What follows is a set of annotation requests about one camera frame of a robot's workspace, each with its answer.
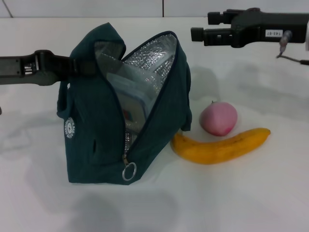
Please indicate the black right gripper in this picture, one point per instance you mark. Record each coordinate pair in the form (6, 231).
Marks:
(256, 26)

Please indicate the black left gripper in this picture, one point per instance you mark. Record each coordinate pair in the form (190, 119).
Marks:
(14, 67)

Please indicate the dark teal insulated lunch bag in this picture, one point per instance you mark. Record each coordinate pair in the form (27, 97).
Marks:
(91, 120)

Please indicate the clear plastic food container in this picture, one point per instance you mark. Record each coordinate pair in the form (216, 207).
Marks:
(131, 96)

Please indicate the pink peach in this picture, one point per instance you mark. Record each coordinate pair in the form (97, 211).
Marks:
(217, 118)

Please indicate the yellow banana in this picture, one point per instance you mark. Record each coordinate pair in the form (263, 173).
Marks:
(217, 151)

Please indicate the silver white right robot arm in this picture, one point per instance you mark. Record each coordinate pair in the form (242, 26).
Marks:
(307, 36)

